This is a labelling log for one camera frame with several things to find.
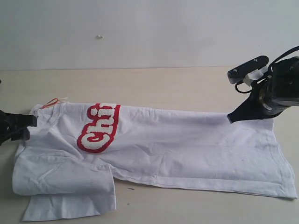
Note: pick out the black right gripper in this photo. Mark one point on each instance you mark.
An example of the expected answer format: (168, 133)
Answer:
(279, 93)

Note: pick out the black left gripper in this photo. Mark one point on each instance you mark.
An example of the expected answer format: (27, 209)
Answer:
(9, 120)

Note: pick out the white t-shirt red lettering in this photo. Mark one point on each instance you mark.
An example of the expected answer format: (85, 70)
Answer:
(77, 150)

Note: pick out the orange neck label tag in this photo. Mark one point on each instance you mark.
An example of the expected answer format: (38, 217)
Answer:
(54, 101)

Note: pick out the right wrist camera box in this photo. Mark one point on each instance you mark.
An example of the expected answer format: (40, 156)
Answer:
(238, 73)

